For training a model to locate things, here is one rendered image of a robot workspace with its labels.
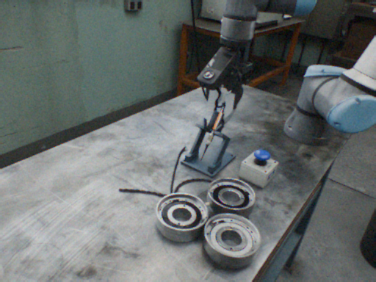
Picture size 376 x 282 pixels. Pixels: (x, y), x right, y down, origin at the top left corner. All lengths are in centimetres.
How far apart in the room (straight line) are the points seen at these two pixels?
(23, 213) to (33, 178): 11
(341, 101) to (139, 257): 60
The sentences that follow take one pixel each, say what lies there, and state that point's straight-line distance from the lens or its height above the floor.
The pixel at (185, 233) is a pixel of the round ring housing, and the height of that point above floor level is 83.
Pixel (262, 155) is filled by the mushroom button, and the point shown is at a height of 87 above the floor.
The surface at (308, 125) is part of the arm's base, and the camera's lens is 103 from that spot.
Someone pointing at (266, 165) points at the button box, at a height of 84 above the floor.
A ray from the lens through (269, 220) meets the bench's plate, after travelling 71.
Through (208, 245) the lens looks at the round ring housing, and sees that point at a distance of 58.
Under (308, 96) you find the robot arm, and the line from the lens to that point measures 100.
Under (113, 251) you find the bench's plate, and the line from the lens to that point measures 61.
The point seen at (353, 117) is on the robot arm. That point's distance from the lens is 88.
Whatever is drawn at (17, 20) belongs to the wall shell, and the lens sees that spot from 206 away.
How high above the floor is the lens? 127
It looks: 31 degrees down
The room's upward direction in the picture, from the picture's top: 6 degrees clockwise
